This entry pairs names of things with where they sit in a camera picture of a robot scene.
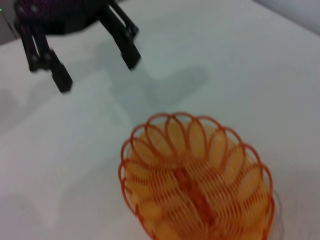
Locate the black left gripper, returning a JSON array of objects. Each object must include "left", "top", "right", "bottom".
[{"left": 12, "top": 0, "right": 142, "bottom": 94}]

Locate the orange woven plastic basket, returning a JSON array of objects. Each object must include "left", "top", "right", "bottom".
[{"left": 118, "top": 111, "right": 276, "bottom": 240}]

